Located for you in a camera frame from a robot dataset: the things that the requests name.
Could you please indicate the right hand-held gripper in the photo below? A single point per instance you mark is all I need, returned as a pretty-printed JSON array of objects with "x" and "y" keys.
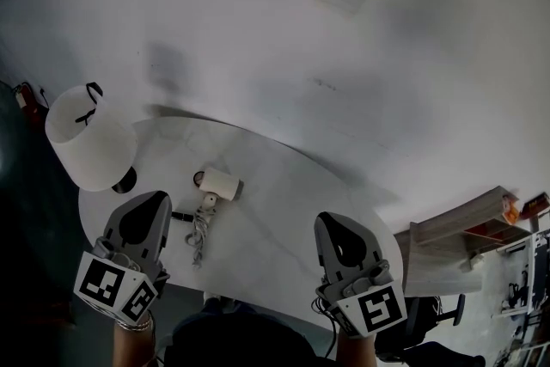
[{"x": 378, "y": 309}]

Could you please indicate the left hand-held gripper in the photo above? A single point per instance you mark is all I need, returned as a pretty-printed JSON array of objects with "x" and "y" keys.
[{"x": 103, "y": 283}]

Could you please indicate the white curved table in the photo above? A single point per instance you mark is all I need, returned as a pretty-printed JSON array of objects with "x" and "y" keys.
[{"x": 279, "y": 228}]

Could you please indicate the white hair dryer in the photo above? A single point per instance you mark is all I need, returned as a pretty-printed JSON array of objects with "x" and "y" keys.
[{"x": 219, "y": 182}]

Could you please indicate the person's left forearm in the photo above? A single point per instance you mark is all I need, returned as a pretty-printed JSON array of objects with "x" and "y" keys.
[{"x": 133, "y": 350}]

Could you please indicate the person's right forearm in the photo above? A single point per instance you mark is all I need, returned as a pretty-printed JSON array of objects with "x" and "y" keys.
[{"x": 356, "y": 352}]

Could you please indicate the small black rectangular device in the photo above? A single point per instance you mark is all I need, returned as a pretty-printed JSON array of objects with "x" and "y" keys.
[{"x": 182, "y": 216}]

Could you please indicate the black tape roll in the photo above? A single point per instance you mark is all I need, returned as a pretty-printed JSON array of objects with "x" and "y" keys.
[{"x": 196, "y": 180}]

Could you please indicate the white table lamp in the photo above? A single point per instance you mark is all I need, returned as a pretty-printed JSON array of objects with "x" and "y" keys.
[{"x": 90, "y": 142}]

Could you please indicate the person's white left shoe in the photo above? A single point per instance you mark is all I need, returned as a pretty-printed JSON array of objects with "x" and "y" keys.
[{"x": 211, "y": 296}]

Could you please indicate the black office chair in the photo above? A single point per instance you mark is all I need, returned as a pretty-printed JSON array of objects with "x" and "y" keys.
[{"x": 408, "y": 326}]

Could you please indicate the person's blue jeans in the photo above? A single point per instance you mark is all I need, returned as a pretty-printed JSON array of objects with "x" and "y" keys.
[{"x": 219, "y": 307}]

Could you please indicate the wooden cube shelf unit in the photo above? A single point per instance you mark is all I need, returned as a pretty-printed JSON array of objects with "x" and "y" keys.
[{"x": 455, "y": 219}]

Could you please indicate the red storage bin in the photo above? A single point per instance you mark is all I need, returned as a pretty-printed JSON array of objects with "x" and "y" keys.
[{"x": 474, "y": 230}]

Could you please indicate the person's black shirt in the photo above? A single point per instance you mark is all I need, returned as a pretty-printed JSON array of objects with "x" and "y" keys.
[{"x": 245, "y": 344}]

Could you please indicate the red fire extinguisher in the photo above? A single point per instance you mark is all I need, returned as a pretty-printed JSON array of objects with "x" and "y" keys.
[{"x": 28, "y": 103}]

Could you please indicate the orange box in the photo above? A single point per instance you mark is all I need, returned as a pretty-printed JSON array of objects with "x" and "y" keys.
[{"x": 510, "y": 210}]

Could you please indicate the white office desk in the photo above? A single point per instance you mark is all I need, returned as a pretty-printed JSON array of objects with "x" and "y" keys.
[{"x": 533, "y": 270}]

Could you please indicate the red box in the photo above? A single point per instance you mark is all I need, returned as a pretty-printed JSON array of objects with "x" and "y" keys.
[{"x": 537, "y": 206}]

